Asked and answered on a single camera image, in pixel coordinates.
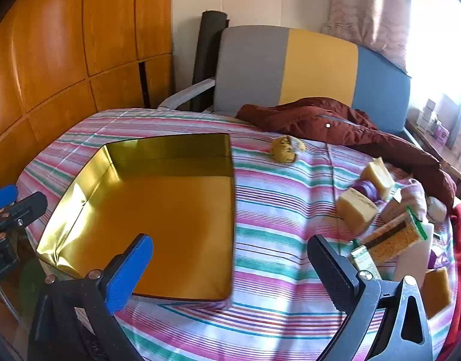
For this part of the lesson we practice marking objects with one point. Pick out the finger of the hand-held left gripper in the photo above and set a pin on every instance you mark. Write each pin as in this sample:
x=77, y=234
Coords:
x=27, y=210
x=3, y=197

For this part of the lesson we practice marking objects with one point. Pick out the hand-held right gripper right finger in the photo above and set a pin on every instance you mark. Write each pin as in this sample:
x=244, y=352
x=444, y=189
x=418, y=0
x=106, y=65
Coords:
x=330, y=270

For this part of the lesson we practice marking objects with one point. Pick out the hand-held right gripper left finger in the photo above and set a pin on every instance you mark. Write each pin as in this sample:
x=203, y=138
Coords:
x=129, y=270

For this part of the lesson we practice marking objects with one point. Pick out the gold tin box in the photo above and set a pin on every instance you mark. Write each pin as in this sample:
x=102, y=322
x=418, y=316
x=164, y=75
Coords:
x=159, y=214

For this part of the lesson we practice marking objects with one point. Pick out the packaged scouring sponge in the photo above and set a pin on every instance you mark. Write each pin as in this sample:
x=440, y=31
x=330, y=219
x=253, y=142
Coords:
x=392, y=237

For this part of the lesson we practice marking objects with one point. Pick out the purple cloth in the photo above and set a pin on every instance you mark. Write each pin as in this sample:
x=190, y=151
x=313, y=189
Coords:
x=367, y=190

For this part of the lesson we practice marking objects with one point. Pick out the yellow plush toy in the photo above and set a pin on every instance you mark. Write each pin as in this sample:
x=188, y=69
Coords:
x=283, y=149

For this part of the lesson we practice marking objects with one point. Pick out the striped blanket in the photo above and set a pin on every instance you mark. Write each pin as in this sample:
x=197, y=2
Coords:
x=283, y=214

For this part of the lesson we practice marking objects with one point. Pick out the maroon jacket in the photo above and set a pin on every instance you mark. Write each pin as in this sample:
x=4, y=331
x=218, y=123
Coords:
x=309, y=120

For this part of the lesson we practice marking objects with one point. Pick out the wooden desk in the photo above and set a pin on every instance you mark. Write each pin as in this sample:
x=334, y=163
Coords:
x=441, y=154

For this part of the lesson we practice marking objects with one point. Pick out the wooden wardrobe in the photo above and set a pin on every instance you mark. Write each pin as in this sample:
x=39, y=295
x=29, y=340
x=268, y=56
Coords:
x=65, y=45

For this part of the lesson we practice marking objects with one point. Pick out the purple carton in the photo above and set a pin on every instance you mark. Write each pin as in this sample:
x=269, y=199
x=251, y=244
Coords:
x=442, y=132

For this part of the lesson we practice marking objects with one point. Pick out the grey yellow blue armchair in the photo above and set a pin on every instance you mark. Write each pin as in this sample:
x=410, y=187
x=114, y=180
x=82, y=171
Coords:
x=253, y=67

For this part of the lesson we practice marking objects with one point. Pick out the pink patterned curtain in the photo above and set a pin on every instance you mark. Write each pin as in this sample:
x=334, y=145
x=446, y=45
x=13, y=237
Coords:
x=366, y=7

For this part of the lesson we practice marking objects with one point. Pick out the bright window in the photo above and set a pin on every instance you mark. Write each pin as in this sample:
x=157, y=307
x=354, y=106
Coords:
x=437, y=26

